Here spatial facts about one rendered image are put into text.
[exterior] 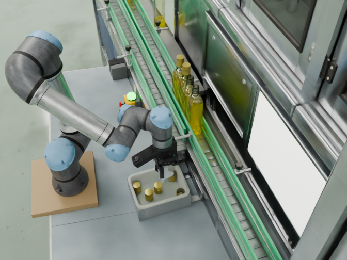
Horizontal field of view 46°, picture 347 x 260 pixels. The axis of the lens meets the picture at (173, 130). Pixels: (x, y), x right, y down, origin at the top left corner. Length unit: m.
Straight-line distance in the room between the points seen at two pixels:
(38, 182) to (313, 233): 1.43
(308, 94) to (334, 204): 0.73
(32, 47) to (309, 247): 1.07
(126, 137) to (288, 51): 0.58
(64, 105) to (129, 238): 0.61
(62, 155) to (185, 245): 0.58
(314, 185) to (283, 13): 0.51
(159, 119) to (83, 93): 0.92
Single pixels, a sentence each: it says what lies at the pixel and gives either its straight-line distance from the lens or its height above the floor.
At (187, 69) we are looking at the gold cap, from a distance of 1.70.
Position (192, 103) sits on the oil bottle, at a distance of 1.66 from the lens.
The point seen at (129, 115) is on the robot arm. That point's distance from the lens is 1.43.
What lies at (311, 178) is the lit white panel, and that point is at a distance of 1.27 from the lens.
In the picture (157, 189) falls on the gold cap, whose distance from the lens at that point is 1.72.
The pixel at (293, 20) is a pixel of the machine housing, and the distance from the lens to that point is 1.26.
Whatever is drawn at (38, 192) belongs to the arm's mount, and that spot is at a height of 0.78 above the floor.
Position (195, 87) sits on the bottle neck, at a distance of 1.66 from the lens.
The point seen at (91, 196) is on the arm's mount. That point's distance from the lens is 1.76.
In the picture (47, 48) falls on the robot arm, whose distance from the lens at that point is 1.43.
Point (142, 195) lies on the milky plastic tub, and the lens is 1.75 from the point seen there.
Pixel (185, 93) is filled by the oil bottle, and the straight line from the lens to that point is 1.70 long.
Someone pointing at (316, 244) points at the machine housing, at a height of 1.73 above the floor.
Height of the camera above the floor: 2.23
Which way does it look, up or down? 48 degrees down
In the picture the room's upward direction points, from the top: straight up
